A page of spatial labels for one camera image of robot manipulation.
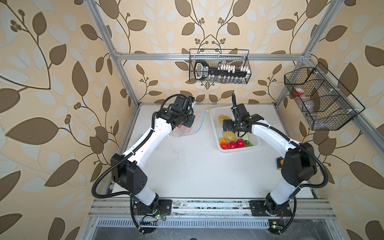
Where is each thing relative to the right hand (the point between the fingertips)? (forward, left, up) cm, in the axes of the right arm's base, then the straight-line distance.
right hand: (231, 127), depth 90 cm
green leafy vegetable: (-7, -11, -9) cm, 15 cm away
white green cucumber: (-1, -11, -9) cm, 14 cm away
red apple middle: (-7, -1, -9) cm, 11 cm away
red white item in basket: (+9, -36, +19) cm, 41 cm away
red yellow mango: (-5, +4, -10) cm, 12 cm away
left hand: (0, +24, +12) cm, 27 cm away
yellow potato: (+16, +2, -10) cm, 19 cm away
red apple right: (-6, -7, -9) cm, 13 cm away
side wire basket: (-3, -43, +20) cm, 48 cm away
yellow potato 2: (-1, 0, -9) cm, 9 cm away
